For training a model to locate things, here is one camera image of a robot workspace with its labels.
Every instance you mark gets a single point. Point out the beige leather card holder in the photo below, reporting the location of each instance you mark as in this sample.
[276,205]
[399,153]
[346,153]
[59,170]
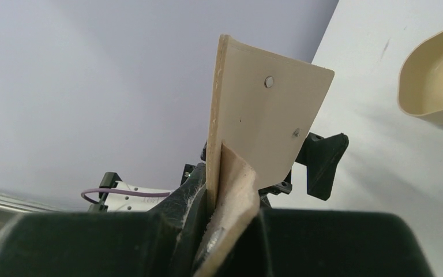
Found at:
[263,106]

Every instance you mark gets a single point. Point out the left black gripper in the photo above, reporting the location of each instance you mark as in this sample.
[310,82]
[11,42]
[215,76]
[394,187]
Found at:
[275,187]

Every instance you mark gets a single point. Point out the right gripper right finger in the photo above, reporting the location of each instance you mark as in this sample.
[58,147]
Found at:
[294,242]

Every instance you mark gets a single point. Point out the beige oval tray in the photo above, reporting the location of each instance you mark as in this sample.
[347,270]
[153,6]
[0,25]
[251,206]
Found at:
[420,90]

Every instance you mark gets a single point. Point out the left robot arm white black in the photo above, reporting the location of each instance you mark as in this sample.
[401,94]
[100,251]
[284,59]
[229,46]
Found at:
[115,195]

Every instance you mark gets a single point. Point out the aluminium frame rail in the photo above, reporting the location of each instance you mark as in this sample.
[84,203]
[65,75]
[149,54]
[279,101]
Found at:
[17,205]

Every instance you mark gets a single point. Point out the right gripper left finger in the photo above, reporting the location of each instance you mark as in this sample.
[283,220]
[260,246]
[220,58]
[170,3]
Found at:
[160,242]

